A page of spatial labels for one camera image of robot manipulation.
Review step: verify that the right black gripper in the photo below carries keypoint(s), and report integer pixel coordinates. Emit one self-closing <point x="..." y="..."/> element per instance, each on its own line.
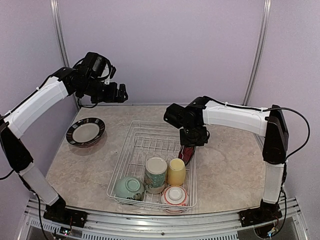
<point x="203" y="140"/>

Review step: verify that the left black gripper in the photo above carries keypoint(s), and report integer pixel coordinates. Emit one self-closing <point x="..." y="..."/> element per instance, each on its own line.
<point x="112" y="96"/>

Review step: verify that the dark red oval dish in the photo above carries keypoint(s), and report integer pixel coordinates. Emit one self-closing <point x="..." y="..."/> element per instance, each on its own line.
<point x="186" y="153"/>

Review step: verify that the yellow cup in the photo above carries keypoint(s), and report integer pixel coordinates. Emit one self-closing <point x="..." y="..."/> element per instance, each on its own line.
<point x="176" y="172"/>

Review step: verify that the black plate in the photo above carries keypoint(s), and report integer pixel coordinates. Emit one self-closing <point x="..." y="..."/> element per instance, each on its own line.
<point x="86" y="130"/>

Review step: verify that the teal floral mug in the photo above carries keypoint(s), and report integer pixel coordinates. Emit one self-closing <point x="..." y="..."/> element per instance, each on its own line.
<point x="155" y="175"/>

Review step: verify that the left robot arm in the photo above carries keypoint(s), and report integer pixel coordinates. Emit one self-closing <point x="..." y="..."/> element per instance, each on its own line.
<point x="14" y="124"/>

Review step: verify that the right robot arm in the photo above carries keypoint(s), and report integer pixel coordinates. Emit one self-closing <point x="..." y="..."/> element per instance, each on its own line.
<point x="268" y="123"/>

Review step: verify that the pink polka dot plate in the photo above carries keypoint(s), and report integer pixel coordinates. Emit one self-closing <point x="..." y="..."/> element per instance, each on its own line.
<point x="87" y="145"/>

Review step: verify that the white red rimmed bowl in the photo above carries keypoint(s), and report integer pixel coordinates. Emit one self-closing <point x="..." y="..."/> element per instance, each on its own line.
<point x="174" y="195"/>

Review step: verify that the light green flower bowl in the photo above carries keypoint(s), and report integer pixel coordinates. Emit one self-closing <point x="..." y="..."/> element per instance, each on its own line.
<point x="130" y="188"/>

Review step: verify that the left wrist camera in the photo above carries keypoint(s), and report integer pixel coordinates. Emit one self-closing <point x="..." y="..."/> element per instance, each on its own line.
<point x="109" y="74"/>

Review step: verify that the white wire dish rack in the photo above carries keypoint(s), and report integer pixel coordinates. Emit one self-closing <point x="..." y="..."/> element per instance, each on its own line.
<point x="146" y="139"/>

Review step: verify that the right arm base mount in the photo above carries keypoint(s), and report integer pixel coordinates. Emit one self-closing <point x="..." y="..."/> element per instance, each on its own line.
<point x="266" y="212"/>

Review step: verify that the left aluminium corner post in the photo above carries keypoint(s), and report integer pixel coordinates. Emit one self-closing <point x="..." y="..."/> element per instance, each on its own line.
<point x="54" y="5"/>

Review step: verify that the aluminium front frame rail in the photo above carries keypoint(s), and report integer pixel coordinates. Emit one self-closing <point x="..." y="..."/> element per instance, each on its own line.
<point x="102" y="225"/>

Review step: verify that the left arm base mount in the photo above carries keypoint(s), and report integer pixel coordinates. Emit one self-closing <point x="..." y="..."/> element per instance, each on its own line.
<point x="61" y="214"/>

